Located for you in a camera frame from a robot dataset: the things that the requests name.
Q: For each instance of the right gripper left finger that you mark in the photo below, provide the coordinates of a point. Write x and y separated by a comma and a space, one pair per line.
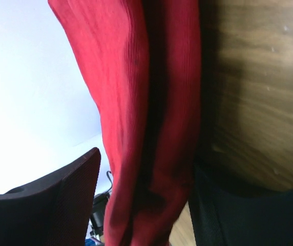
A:
54, 209

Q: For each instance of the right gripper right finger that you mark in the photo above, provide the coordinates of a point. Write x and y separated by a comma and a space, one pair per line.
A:
228, 211

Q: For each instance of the red t shirt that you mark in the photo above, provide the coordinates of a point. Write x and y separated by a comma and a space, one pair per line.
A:
141, 61

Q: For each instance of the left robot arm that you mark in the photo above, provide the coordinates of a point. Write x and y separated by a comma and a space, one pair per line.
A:
98, 209

